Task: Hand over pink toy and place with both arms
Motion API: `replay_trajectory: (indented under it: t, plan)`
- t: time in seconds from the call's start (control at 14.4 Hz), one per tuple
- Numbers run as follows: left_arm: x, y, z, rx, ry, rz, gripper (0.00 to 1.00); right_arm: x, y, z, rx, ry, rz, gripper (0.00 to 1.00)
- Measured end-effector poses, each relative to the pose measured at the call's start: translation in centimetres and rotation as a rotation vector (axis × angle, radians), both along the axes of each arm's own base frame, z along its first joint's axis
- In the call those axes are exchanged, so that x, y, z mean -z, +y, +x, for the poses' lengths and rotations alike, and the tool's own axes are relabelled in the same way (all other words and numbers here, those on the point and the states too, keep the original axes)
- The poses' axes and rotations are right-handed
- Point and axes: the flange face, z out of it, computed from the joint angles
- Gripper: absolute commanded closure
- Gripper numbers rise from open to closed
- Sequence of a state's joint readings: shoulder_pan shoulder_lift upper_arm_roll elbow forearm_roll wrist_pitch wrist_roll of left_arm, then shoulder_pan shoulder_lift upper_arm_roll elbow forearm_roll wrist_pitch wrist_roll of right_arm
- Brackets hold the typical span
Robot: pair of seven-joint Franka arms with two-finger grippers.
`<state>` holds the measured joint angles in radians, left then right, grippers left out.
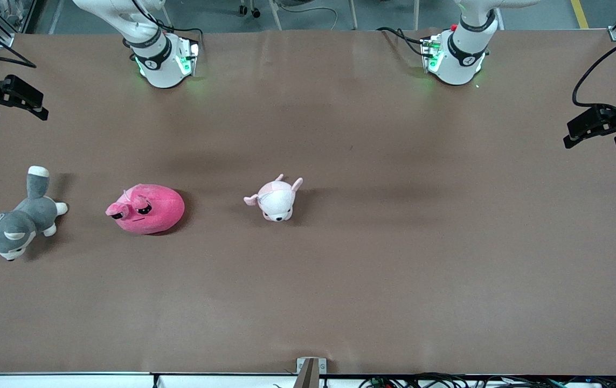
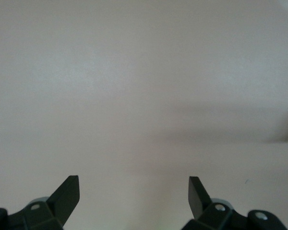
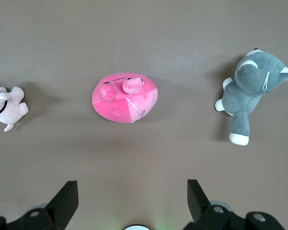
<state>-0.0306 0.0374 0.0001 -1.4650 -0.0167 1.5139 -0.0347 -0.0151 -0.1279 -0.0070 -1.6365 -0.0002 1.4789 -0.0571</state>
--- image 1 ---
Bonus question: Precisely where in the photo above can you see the hot pink round plush toy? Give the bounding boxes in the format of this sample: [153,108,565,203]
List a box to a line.
[105,183,185,235]

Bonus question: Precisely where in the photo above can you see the grey white husky plush toy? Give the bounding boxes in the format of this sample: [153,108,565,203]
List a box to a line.
[0,165,68,262]

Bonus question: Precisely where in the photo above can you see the light pink small plush animal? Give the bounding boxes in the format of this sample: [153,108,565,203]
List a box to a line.
[243,174,304,223]

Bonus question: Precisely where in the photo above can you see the black left arm base cable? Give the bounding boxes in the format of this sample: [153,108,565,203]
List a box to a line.
[377,27,435,57]

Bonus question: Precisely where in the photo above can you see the white table edge rail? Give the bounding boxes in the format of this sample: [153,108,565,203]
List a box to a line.
[0,372,359,388]

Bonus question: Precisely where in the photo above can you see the grey floor cable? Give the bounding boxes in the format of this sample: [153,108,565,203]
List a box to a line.
[281,4,339,30]

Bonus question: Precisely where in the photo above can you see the tangled black floor cables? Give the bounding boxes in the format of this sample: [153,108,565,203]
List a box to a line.
[359,372,616,388]

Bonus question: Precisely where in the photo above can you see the metal table edge bracket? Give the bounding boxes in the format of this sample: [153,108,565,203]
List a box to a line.
[293,357,328,388]

